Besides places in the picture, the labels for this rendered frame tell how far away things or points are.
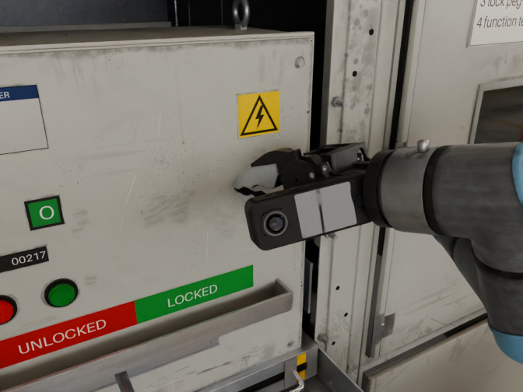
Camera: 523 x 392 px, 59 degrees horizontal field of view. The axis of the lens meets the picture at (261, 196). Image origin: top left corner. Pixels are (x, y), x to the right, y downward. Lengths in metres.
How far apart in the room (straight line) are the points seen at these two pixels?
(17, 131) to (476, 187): 0.39
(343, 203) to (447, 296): 0.56
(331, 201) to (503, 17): 0.46
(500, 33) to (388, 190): 0.45
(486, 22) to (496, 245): 0.45
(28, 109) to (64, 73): 0.05
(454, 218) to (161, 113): 0.30
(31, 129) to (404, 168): 0.33
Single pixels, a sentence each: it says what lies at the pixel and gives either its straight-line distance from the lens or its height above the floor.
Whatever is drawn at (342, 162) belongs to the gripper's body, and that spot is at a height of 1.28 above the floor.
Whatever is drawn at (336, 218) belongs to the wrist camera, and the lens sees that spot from 0.42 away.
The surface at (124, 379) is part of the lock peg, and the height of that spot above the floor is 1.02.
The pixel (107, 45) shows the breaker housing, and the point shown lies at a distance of 0.48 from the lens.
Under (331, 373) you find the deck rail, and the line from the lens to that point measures 0.79.
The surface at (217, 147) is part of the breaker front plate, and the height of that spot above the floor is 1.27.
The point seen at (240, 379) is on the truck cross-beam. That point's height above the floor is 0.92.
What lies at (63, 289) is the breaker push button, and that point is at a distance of 0.54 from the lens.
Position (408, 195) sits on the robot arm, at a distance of 0.39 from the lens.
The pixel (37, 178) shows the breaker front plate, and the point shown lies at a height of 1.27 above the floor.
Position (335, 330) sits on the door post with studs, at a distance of 0.81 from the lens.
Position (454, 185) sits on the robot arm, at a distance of 0.37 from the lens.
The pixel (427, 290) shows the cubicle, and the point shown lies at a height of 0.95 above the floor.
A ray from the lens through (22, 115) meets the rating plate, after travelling 0.48.
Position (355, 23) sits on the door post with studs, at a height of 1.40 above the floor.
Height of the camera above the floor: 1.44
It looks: 24 degrees down
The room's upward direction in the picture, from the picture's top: straight up
